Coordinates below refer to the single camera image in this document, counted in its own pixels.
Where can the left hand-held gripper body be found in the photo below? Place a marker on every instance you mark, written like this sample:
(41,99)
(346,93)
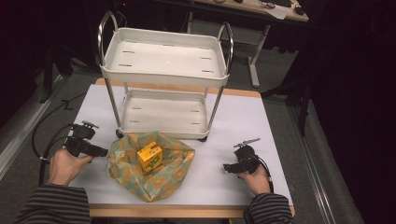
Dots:
(81,132)

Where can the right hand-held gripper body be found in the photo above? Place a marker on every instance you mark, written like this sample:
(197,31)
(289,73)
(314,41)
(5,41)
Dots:
(246,157)

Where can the green orange patterned bag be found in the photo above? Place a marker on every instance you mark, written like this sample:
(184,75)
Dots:
(127,174)

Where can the yellow carton box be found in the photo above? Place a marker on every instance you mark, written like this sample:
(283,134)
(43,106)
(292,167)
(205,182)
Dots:
(150,157)

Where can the person's right hand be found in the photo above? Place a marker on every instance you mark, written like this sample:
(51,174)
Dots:
(257,182)

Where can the person's left hand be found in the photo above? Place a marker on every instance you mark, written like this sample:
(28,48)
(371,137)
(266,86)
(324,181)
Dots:
(67,166)

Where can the white table mat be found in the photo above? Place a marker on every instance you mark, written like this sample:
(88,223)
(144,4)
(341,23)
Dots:
(236,124)

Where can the black tripod stand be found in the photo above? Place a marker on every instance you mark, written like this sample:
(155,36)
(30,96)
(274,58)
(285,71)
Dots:
(51,71)
(299,99)

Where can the white two-tier trolley cart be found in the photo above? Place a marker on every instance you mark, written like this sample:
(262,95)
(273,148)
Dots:
(165,59)

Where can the wooden desk with white legs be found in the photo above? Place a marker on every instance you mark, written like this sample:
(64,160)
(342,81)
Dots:
(249,9)

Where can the white paper sheet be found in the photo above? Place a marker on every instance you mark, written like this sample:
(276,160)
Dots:
(277,12)

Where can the black computer mouse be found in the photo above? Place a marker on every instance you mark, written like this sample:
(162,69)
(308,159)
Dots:
(299,11)

